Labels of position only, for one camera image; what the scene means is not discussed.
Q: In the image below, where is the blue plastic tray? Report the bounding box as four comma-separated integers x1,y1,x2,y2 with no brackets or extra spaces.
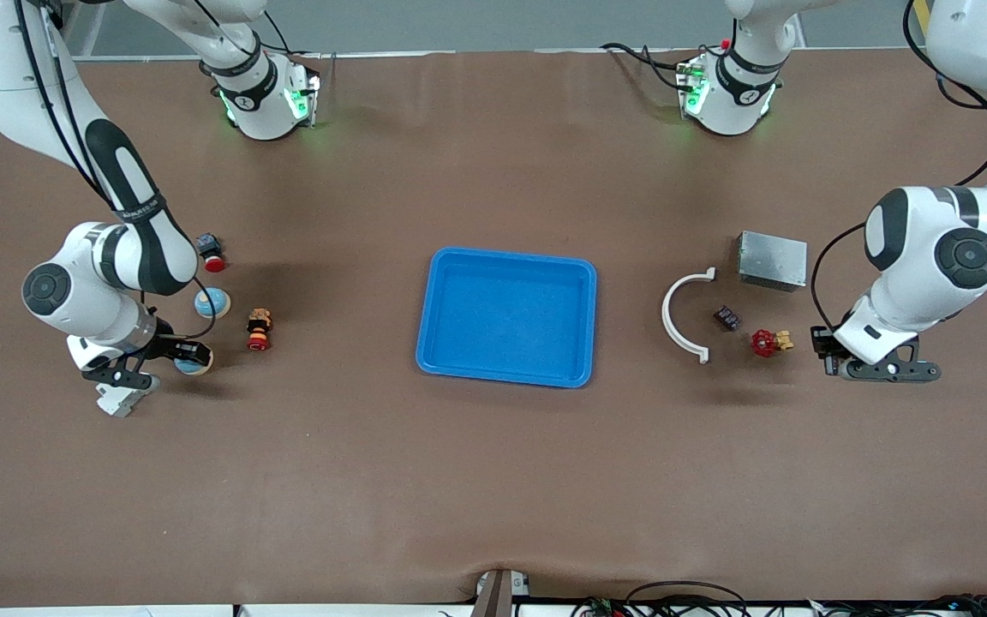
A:
415,247,599,389

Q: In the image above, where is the white circuit breaker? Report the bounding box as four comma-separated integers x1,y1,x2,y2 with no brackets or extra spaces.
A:
96,381,160,418

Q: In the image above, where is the red yellow emergency stop button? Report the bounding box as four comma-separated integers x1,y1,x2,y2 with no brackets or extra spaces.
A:
246,308,274,352

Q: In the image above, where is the grey metal power supply box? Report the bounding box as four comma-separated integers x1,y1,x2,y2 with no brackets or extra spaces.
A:
735,230,809,293

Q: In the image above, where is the red pushbutton with black base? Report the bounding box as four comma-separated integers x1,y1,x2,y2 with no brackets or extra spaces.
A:
197,233,228,273

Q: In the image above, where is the white curved plastic clamp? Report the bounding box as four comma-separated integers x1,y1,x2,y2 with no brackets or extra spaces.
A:
661,267,717,365

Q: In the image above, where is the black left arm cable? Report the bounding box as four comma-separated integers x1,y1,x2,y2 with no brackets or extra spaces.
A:
811,0,987,335

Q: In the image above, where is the red handle brass valve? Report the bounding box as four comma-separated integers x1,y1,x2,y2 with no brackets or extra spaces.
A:
749,328,796,359

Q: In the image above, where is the black cable bundle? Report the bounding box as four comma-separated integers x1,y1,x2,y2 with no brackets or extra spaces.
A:
571,581,751,617
802,593,987,617

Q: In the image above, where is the black base cable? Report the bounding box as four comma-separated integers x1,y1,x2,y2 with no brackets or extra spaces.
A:
254,0,336,61
601,41,691,91

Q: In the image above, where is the grey metal bracket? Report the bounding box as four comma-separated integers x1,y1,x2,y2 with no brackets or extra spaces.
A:
470,568,534,617

